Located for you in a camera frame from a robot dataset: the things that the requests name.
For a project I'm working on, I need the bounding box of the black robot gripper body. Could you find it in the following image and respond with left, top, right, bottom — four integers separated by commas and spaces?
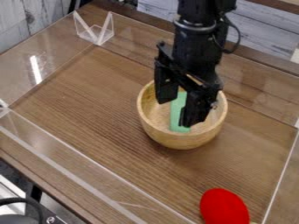
155, 20, 223, 91

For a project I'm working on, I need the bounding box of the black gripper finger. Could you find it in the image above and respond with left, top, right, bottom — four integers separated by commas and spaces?
153, 61, 179, 104
179, 87, 219, 128

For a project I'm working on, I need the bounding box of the red plush object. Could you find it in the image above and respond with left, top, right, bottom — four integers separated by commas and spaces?
199, 188, 249, 224

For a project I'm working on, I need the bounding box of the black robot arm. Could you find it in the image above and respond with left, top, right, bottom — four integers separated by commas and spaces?
153, 0, 236, 127

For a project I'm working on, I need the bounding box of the green rectangular block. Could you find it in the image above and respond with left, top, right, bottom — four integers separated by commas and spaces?
169, 91, 191, 133

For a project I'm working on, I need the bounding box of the wooden bowl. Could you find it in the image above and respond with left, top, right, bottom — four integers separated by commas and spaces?
136, 81, 228, 151

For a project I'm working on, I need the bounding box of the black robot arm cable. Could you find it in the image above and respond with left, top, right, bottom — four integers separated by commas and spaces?
220, 14, 243, 55

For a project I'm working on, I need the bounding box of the clear acrylic corner bracket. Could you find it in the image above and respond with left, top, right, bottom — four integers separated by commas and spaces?
72, 11, 114, 46

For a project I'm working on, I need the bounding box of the clear acrylic front wall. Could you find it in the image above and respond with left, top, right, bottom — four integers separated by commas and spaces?
0, 100, 195, 224

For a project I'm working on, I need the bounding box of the black cable lower left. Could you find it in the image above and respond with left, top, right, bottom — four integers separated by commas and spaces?
0, 197, 44, 224

